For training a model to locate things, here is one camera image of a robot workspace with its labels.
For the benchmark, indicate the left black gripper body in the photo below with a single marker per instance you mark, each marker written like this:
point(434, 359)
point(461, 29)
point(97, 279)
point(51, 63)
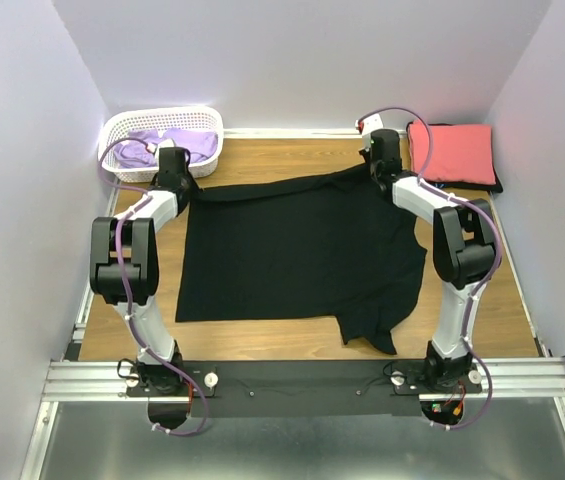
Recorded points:
point(187, 181)

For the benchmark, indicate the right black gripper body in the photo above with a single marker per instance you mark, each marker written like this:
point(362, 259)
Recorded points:
point(365, 153)

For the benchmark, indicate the black t shirt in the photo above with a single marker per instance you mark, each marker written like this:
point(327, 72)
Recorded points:
point(323, 245)
point(499, 185)

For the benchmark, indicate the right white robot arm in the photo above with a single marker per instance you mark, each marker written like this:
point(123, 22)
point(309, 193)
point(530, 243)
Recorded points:
point(466, 252)

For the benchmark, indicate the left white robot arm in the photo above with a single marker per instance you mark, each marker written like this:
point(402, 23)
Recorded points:
point(124, 267)

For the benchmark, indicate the purple t shirt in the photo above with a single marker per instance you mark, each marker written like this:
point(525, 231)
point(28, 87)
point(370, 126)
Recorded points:
point(131, 154)

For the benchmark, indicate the white plastic laundry basket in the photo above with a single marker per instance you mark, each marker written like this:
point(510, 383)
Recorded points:
point(195, 118)

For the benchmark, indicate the folded red t shirt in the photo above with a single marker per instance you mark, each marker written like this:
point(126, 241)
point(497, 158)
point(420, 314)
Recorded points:
point(419, 144)

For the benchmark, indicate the folded black t shirt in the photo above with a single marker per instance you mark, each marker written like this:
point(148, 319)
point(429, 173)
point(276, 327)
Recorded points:
point(499, 185)

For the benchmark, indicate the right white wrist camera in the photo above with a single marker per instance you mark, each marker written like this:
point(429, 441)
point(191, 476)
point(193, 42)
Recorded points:
point(370, 124)

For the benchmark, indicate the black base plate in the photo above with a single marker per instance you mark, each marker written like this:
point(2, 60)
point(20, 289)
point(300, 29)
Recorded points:
point(203, 391)

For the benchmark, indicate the aluminium frame rail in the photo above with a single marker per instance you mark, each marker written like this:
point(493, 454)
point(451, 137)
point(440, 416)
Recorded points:
point(76, 381)

